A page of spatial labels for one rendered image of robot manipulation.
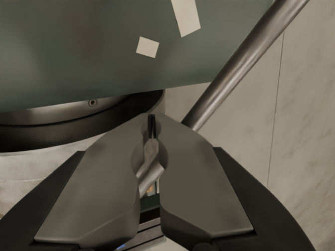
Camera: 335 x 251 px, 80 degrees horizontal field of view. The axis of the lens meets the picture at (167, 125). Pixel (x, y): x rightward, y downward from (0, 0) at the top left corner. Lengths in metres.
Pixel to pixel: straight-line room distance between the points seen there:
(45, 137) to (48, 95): 0.06
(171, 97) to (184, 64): 1.50
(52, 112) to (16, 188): 0.08
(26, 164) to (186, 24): 0.19
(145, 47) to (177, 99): 1.55
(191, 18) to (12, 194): 0.25
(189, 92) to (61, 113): 1.54
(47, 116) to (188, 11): 0.18
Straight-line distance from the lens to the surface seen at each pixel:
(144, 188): 0.16
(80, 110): 0.25
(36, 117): 0.26
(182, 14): 0.18
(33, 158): 0.23
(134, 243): 0.94
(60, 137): 0.23
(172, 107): 1.73
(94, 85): 0.18
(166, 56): 0.18
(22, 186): 0.26
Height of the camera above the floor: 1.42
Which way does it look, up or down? 52 degrees down
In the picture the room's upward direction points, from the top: 144 degrees clockwise
